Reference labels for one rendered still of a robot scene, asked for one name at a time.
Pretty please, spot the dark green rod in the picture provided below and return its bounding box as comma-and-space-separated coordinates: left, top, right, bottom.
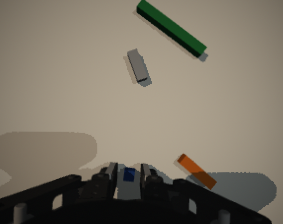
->
137, 0, 206, 58

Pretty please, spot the grey rod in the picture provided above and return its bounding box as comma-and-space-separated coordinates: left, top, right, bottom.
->
127, 49, 147, 83

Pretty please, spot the orange rectangular bar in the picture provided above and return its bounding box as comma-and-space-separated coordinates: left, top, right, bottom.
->
177, 153, 217, 190

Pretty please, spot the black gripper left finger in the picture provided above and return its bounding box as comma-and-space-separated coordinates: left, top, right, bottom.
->
0, 162, 118, 224

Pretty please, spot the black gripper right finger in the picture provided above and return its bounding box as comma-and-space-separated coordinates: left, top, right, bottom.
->
140, 164, 272, 224

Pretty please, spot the small dark blue block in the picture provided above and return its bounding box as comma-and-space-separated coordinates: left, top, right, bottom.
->
123, 167, 135, 182

